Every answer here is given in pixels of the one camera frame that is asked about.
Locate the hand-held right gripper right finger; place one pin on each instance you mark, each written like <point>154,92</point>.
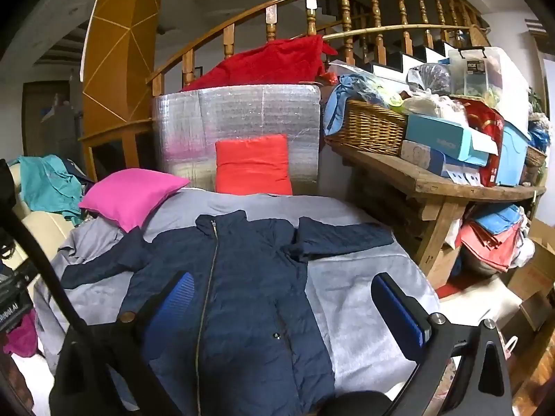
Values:
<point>396,312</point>

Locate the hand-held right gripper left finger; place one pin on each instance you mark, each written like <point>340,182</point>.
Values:
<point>171,307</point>

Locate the navy quilted jacket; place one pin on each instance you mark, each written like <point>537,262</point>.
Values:
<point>243,290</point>

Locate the grey bed sheet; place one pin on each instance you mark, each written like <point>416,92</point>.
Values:
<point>360,312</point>

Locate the magenta cloth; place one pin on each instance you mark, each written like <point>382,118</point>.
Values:
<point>24,338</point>

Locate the cream padded seat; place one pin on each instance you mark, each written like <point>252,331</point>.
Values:
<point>477,303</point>

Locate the salmon folded cloths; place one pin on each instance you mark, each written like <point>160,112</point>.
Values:
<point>490,242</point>

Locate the pink pillow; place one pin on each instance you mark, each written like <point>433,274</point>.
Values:
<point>130,195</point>

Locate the teal shirt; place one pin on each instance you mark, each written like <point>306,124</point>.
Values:
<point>47,182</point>

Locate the blue folded cloth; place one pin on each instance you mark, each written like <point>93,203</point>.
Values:
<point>496,216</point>

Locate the wooden bench table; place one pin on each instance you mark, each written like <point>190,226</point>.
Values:
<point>433,177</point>

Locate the dark patterned cloth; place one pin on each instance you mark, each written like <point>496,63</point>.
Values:
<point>78,171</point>

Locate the brown cardboard box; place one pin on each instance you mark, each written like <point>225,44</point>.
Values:
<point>537,268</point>

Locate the pale printed box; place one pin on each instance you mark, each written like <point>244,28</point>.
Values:
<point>422,156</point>

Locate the red-orange pillow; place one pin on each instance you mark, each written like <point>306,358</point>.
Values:
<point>253,164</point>

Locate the dark wooden door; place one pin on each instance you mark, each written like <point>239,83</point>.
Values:
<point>47,125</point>

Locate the teal cardboard box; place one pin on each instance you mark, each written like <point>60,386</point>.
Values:
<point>438,136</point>

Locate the large wicker basket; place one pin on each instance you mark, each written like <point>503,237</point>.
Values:
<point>368,130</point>

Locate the blue plastic bin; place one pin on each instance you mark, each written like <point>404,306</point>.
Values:
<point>511,156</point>

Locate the silver foil mat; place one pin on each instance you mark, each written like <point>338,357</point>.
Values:
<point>234,112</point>

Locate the small wicker basket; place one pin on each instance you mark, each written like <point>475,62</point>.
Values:
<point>535,158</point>

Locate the red printed bag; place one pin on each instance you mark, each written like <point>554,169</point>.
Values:
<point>490,125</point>

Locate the white plastic bag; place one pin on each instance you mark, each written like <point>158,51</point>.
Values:
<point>429,106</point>

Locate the light blue cloth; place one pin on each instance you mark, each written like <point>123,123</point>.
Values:
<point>334,108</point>

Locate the clear bag of dark items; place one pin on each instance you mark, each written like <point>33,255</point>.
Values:
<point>429,78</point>

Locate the clear plastic storage box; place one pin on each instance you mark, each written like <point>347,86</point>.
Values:
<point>477,73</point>

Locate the staircase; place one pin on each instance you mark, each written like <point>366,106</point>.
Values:
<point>416,56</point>

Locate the red cloth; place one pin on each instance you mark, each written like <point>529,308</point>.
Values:
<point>269,65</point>

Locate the wooden stair railing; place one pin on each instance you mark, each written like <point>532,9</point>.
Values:
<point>345,8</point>

